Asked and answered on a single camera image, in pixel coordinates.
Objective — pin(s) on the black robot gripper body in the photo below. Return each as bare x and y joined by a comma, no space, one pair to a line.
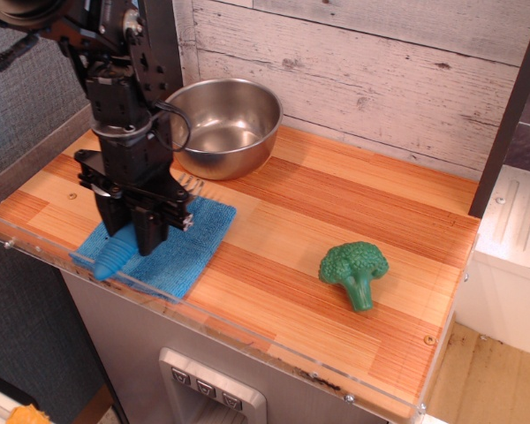
137,172

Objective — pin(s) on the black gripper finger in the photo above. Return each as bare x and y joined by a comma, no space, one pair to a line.
114,213
150,230

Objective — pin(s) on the fork with blue handle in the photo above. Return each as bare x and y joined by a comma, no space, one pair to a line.
121,247

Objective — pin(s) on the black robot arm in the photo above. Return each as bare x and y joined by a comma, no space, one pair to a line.
108,45

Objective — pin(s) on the blue knitted napkin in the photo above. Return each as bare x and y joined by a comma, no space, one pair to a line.
174,266

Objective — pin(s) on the clear acrylic table guard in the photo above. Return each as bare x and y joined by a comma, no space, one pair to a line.
315,290

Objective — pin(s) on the stainless steel bowl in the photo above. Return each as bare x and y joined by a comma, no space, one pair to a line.
233,129

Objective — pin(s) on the silver toy fridge cabinet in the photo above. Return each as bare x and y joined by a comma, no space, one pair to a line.
129,337

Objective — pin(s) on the grey water dispenser panel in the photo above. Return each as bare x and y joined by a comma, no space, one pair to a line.
199,394

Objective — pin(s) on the green toy broccoli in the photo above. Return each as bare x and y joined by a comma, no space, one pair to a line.
354,266

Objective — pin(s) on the orange object bottom left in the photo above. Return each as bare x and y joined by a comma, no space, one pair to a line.
27,414

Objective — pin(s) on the white toy sink unit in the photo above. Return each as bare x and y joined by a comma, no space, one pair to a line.
494,298

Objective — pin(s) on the dark wooden post right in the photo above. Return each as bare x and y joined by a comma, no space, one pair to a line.
500,147

